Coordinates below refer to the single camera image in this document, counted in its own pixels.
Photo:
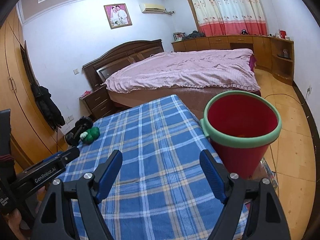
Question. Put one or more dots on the black hanging jacket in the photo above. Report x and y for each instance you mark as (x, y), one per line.
(47, 107)

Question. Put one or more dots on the blue plaid tablecloth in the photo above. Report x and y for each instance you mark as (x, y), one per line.
(160, 191)

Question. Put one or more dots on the green clover toy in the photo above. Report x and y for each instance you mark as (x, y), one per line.
(90, 135)

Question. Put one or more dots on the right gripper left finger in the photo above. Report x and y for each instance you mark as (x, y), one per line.
(55, 219)

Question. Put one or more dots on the long wooden cabinet desk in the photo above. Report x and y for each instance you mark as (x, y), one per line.
(274, 55)

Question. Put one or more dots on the wall air conditioner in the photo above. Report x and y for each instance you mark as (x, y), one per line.
(154, 8)

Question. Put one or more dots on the framed wedding photo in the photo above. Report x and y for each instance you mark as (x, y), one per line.
(117, 15)

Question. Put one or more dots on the person's left hand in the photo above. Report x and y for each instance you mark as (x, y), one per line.
(14, 219)

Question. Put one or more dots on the wooden wardrobe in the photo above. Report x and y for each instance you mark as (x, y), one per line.
(32, 139)

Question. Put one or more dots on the dark clothes pile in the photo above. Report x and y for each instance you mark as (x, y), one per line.
(193, 35)

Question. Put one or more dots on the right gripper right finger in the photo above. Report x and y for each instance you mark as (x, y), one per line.
(266, 218)

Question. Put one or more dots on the magazine on floor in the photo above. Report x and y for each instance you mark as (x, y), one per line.
(268, 172)

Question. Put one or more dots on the dark wooden headboard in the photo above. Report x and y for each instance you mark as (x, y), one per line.
(98, 70)

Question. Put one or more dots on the bed with pink cover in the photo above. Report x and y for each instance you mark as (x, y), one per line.
(195, 77)

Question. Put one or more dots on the floral cream red curtain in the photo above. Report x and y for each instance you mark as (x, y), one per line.
(230, 17)

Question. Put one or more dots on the red cup on cabinet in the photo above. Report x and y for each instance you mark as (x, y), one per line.
(282, 34)

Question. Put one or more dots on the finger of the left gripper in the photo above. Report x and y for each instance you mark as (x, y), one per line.
(56, 164)

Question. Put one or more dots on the red green-rimmed trash bin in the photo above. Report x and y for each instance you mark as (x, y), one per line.
(241, 126)

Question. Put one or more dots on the pink item on nightstand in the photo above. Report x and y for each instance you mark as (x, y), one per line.
(86, 93)

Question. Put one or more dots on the dark wooden nightstand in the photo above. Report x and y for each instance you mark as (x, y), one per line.
(98, 103)

